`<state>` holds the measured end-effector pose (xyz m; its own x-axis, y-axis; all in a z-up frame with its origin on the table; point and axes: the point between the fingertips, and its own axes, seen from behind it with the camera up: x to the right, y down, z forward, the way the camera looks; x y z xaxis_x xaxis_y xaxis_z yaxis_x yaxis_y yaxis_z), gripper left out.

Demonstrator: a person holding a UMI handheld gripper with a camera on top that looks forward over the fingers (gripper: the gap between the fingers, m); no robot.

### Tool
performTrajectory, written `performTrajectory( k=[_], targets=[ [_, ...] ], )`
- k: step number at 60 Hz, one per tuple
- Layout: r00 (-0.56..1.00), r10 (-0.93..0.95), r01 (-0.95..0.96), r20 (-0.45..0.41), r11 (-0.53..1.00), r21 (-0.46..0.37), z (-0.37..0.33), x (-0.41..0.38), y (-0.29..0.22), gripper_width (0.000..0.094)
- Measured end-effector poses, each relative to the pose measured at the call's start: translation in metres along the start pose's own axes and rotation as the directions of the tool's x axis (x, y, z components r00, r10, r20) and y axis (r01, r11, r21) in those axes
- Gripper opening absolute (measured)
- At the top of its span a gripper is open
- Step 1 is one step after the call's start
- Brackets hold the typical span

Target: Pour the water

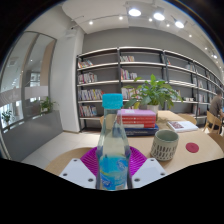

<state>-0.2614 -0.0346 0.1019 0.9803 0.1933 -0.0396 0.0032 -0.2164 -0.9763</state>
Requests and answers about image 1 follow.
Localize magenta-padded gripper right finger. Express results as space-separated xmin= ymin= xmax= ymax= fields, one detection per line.
xmin=128 ymin=145 xmax=167 ymax=190

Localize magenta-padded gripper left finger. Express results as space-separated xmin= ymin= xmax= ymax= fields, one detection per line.
xmin=59 ymin=146 xmax=100 ymax=190

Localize clear bottle with blue cap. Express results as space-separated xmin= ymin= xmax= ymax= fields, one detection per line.
xmin=95 ymin=93 xmax=132 ymax=192

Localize patterned ceramic mug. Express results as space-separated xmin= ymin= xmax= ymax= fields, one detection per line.
xmin=149 ymin=129 xmax=180 ymax=162

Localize flat round red coaster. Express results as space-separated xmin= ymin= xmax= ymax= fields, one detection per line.
xmin=185 ymin=142 xmax=200 ymax=154

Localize white booklet with square code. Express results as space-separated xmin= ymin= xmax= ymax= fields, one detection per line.
xmin=166 ymin=120 xmax=200 ymax=134

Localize pink book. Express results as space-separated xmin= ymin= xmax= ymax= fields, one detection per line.
xmin=117 ymin=108 xmax=157 ymax=118

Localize round-backed wooden chair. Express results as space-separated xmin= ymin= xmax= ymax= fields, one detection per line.
xmin=207 ymin=132 xmax=224 ymax=153
xmin=177 ymin=113 xmax=198 ymax=126

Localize small potted plant on ledge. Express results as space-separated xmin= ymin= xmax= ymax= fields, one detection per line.
xmin=39 ymin=96 xmax=56 ymax=115
xmin=0 ymin=109 xmax=15 ymax=126

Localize green plant in white pot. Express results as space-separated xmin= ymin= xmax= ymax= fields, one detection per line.
xmin=123 ymin=73 xmax=184 ymax=116

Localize slatted wooden chair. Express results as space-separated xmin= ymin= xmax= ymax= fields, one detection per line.
xmin=203 ymin=110 xmax=224 ymax=135

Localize person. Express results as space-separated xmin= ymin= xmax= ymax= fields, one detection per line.
xmin=208 ymin=88 xmax=224 ymax=131

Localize grey shelf unit with books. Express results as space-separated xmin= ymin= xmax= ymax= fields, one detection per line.
xmin=75 ymin=46 xmax=224 ymax=132

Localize ceiling lights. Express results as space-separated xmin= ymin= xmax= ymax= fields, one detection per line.
xmin=88 ymin=7 xmax=219 ymax=60

